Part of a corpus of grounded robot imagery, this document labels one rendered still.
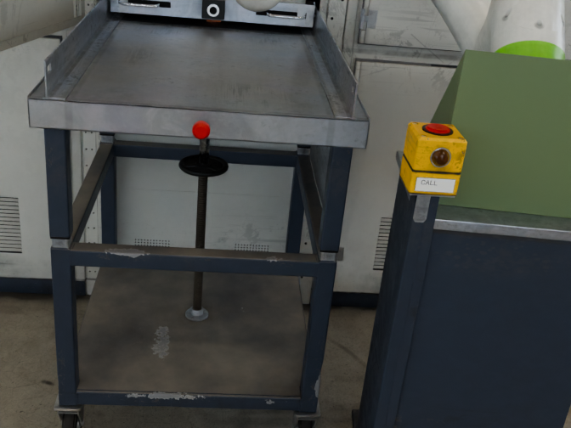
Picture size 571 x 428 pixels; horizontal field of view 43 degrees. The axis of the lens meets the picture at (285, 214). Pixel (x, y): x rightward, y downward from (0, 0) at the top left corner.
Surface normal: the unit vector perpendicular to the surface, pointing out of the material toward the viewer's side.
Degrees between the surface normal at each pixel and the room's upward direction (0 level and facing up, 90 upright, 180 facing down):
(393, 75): 90
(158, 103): 0
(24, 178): 90
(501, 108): 90
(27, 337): 0
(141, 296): 0
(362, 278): 90
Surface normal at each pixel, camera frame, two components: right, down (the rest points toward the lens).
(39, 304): 0.09, -0.90
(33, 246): 0.06, 0.44
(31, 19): 0.97, 0.18
